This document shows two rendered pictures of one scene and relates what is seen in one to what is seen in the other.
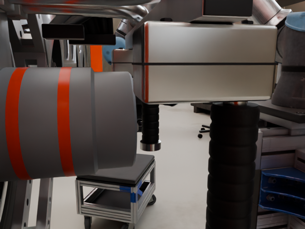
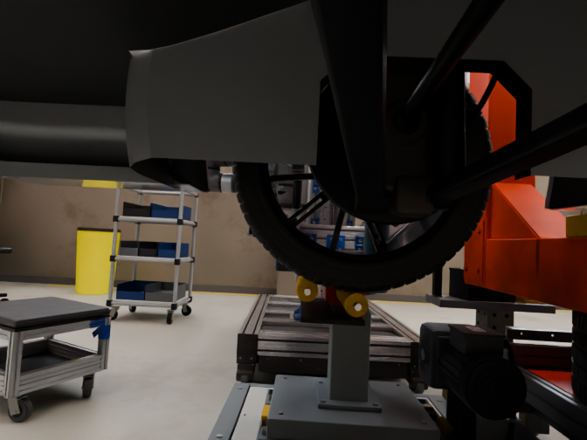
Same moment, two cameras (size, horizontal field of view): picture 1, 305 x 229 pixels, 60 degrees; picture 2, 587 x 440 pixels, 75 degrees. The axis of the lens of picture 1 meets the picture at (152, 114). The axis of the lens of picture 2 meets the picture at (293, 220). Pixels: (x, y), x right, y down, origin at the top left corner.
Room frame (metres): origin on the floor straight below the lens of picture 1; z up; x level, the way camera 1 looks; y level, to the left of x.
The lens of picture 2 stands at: (0.21, 1.43, 0.64)
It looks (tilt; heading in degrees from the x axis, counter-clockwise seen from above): 3 degrees up; 283
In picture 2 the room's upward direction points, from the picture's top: 3 degrees clockwise
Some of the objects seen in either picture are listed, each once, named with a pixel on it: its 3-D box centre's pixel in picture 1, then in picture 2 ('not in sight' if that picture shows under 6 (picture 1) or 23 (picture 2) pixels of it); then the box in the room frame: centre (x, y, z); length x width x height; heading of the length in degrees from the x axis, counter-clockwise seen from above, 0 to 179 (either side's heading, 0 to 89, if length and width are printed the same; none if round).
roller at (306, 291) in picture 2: not in sight; (307, 285); (0.42, 0.32, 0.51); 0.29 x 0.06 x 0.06; 101
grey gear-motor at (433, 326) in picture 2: not in sight; (472, 394); (-0.04, 0.30, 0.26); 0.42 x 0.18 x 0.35; 101
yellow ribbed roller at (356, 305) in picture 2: not in sight; (350, 298); (0.29, 0.37, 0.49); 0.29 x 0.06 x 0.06; 101
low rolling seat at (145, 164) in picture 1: (120, 189); (35, 350); (1.48, 0.20, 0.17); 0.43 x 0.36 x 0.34; 165
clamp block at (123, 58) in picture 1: (135, 62); (298, 166); (0.53, 0.03, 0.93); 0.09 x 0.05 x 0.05; 101
